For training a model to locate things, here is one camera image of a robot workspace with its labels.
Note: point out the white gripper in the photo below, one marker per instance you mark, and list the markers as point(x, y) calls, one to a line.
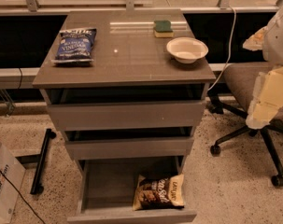
point(278, 41)

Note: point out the brown sea salt chip bag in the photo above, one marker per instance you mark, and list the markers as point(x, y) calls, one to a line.
point(158, 193)

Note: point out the grey top drawer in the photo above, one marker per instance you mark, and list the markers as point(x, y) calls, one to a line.
point(114, 116)

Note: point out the grey drawer cabinet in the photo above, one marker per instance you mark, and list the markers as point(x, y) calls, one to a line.
point(129, 65)

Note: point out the grey middle drawer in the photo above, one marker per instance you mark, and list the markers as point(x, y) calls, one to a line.
point(129, 148)

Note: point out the blue vinegar chip bag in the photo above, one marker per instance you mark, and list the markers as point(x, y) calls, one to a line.
point(75, 45)

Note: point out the grey open bottom drawer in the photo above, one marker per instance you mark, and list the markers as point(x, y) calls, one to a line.
point(107, 193)

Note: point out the grey office chair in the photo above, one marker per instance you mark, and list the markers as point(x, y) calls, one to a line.
point(240, 79)

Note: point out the white paper bowl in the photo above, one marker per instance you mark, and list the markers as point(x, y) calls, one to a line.
point(186, 49)

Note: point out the green yellow sponge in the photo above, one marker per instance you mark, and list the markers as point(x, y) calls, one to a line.
point(163, 29)

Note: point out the black metal bar stand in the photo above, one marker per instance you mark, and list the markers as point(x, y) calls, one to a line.
point(37, 187)

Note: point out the white cardboard box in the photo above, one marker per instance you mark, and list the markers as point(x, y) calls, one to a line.
point(11, 176)

